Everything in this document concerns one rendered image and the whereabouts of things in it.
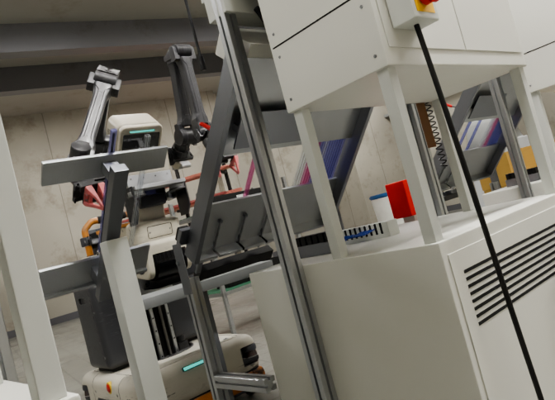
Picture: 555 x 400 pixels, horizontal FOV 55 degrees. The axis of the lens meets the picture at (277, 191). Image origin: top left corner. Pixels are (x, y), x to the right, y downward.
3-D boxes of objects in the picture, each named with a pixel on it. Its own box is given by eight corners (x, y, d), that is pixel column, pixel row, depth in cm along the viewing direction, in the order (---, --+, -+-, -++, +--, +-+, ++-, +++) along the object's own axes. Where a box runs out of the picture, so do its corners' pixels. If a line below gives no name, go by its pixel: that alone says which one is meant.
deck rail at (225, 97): (194, 264, 178) (184, 254, 182) (199, 264, 179) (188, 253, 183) (239, 56, 145) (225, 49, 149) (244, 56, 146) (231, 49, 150)
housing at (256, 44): (244, 72, 148) (214, 54, 156) (356, 71, 181) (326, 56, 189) (250, 43, 144) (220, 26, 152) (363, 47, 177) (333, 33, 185)
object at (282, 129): (220, 162, 162) (211, 154, 165) (358, 142, 206) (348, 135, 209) (244, 56, 147) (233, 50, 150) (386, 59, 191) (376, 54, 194)
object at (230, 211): (195, 256, 180) (190, 250, 182) (326, 219, 224) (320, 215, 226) (206, 208, 171) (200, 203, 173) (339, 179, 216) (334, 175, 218)
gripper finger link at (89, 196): (120, 194, 153) (104, 177, 158) (97, 201, 148) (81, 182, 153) (118, 213, 157) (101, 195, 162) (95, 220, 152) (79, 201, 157)
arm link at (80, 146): (96, 167, 171) (68, 161, 169) (102, 135, 166) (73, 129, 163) (89, 187, 161) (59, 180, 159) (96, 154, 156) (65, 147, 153)
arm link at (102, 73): (125, 62, 198) (97, 54, 195) (119, 83, 189) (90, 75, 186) (108, 149, 228) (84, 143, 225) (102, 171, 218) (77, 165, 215)
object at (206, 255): (199, 264, 179) (187, 251, 183) (329, 225, 224) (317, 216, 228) (200, 260, 179) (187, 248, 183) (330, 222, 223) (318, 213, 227)
